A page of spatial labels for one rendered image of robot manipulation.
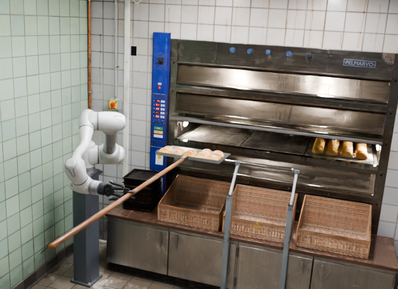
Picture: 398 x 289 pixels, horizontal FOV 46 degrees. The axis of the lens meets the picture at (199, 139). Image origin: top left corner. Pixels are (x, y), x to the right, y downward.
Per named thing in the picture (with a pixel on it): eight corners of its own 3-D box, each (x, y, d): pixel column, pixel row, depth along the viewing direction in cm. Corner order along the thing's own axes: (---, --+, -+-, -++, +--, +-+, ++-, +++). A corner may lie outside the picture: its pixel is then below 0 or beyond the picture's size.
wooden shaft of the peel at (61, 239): (53, 251, 213) (53, 244, 212) (47, 249, 214) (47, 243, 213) (184, 161, 372) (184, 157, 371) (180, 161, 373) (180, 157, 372)
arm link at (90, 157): (76, 163, 397) (75, 137, 391) (98, 162, 400) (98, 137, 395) (74, 169, 381) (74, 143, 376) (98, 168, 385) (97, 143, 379)
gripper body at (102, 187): (103, 180, 296) (116, 182, 293) (103, 193, 298) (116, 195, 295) (97, 183, 289) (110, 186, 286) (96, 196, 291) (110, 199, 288)
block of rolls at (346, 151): (316, 138, 473) (317, 132, 472) (366, 144, 459) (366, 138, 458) (310, 153, 417) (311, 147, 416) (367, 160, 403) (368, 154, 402)
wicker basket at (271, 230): (234, 211, 434) (236, 183, 427) (295, 221, 419) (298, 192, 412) (220, 233, 389) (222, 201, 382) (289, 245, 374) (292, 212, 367)
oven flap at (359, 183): (173, 166, 445) (176, 145, 447) (373, 196, 394) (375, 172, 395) (172, 166, 441) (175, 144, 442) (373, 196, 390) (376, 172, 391)
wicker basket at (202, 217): (176, 201, 451) (177, 173, 444) (233, 211, 435) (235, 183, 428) (156, 220, 406) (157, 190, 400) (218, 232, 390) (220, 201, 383)
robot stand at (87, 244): (69, 282, 411) (67, 173, 386) (83, 270, 430) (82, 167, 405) (89, 288, 404) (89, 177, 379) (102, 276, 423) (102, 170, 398)
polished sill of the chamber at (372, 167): (176, 142, 446) (176, 138, 445) (377, 169, 394) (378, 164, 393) (173, 143, 440) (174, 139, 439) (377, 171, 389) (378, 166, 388)
